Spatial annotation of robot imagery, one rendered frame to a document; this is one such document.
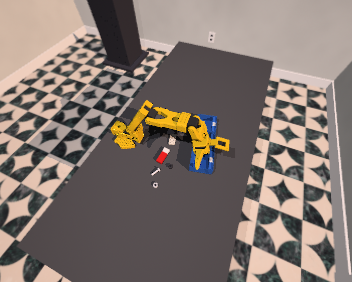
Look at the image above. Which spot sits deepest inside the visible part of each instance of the blue bin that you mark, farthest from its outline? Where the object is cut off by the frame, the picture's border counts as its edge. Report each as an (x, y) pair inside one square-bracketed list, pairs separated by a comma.
[(207, 162)]

